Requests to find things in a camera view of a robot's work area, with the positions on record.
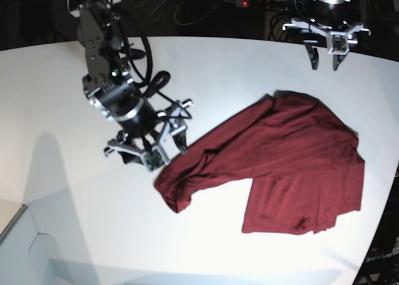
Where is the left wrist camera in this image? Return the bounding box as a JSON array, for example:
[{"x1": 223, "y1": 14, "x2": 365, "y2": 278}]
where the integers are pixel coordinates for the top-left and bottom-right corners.
[{"x1": 330, "y1": 34, "x2": 348, "y2": 55}]

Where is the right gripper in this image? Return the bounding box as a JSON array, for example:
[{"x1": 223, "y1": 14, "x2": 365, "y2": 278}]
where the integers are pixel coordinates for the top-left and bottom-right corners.
[{"x1": 103, "y1": 99, "x2": 193, "y2": 166}]

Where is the black power strip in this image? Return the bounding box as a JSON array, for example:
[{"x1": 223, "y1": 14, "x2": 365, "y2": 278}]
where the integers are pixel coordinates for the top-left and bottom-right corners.
[{"x1": 235, "y1": 0, "x2": 295, "y2": 11}]

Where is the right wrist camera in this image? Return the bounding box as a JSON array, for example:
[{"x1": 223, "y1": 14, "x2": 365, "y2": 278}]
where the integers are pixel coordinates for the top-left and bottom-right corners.
[{"x1": 143, "y1": 150, "x2": 165, "y2": 171}]

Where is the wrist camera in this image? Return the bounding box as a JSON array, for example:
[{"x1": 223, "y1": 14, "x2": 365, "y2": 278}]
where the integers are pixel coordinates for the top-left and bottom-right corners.
[
  {"x1": 330, "y1": 34, "x2": 348, "y2": 55},
  {"x1": 143, "y1": 150, "x2": 165, "y2": 171}
]

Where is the dark red t-shirt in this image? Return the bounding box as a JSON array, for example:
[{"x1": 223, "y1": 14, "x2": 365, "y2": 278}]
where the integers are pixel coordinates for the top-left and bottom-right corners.
[{"x1": 154, "y1": 91, "x2": 365, "y2": 234}]

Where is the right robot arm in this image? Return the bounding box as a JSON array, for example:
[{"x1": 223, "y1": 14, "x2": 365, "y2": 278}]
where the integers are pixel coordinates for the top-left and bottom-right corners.
[{"x1": 67, "y1": 0, "x2": 192, "y2": 171}]

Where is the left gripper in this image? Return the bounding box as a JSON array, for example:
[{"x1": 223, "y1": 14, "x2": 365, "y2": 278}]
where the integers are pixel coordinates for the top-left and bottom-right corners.
[{"x1": 282, "y1": 0, "x2": 371, "y2": 70}]

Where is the white cable loop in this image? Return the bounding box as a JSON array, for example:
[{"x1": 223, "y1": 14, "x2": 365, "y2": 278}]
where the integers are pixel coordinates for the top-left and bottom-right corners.
[{"x1": 150, "y1": 0, "x2": 222, "y2": 26}]

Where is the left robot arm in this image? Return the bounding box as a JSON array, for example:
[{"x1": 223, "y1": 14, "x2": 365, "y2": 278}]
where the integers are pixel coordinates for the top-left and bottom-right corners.
[{"x1": 128, "y1": 0, "x2": 370, "y2": 70}]

